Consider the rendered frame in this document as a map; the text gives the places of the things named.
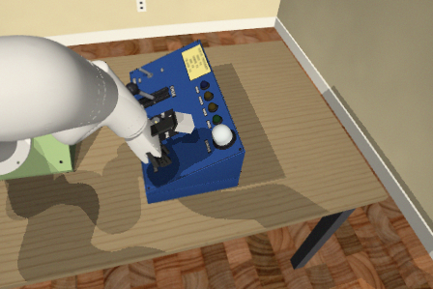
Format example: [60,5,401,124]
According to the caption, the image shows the blue control panel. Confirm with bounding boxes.
[126,40,245,204]

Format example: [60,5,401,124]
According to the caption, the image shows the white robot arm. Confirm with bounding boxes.
[0,35,194,175]

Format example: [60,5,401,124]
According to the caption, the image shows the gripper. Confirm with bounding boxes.
[124,117,172,168]

